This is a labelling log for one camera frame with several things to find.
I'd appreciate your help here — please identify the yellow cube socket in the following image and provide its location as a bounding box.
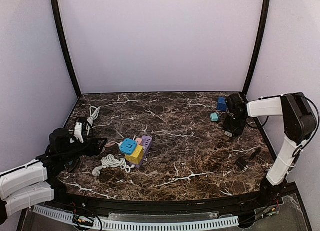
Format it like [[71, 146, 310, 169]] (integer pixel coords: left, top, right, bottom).
[[125, 145, 144, 165]]

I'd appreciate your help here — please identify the light blue charger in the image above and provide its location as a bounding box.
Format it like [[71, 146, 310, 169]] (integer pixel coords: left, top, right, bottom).
[[224, 131, 233, 138]]

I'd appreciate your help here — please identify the white power cord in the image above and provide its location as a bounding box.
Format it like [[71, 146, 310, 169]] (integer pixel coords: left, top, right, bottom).
[[91, 153, 132, 177]]

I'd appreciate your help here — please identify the black front aluminium rail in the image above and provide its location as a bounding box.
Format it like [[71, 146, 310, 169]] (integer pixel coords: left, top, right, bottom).
[[45, 192, 263, 216]]

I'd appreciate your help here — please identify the black frame post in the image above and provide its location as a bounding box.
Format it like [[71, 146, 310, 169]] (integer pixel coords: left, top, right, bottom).
[[241, 0, 271, 97], [50, 0, 82, 99]]

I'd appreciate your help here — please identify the purple power strip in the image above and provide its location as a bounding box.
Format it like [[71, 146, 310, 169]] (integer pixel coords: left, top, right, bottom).
[[134, 135, 153, 169]]

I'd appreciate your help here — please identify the teal small charger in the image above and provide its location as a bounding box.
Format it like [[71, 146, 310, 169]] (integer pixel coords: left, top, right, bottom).
[[210, 113, 220, 122]]

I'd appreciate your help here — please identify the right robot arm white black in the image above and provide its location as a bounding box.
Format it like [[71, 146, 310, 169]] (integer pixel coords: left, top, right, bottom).
[[223, 92, 320, 206]]

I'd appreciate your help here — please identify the left black frame post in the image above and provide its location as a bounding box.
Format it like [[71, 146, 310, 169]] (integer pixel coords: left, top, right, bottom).
[[50, 0, 82, 99]]

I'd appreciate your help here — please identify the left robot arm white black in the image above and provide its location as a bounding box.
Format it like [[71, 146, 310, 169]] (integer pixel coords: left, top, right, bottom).
[[0, 117, 108, 224]]

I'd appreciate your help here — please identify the pink white usb cable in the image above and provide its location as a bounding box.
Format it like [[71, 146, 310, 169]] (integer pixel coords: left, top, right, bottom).
[[103, 140, 123, 150]]

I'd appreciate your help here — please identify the dark blue cube socket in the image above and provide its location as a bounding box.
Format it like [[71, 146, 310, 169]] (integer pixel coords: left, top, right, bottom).
[[216, 97, 228, 112]]

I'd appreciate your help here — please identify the white slotted cable duct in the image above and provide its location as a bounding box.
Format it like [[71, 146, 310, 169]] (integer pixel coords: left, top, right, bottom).
[[32, 205, 239, 231]]

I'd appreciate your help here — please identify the right black frame post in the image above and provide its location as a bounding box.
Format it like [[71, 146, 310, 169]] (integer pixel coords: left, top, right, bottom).
[[241, 0, 271, 97]]

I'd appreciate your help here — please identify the black plug adapter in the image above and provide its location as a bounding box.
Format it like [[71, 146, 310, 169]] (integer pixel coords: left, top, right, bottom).
[[235, 157, 249, 172]]

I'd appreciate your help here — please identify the white teal strip cord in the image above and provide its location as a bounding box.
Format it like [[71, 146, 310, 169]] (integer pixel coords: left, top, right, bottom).
[[83, 106, 102, 132]]

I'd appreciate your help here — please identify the pink charger plug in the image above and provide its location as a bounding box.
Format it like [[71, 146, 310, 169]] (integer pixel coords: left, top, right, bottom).
[[135, 138, 143, 146]]

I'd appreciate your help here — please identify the blue adapter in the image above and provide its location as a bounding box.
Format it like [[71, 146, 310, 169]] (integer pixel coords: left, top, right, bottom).
[[119, 138, 138, 156]]

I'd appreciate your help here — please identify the black cable bundle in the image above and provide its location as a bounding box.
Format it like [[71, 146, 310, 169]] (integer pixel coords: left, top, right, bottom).
[[247, 147, 263, 162]]

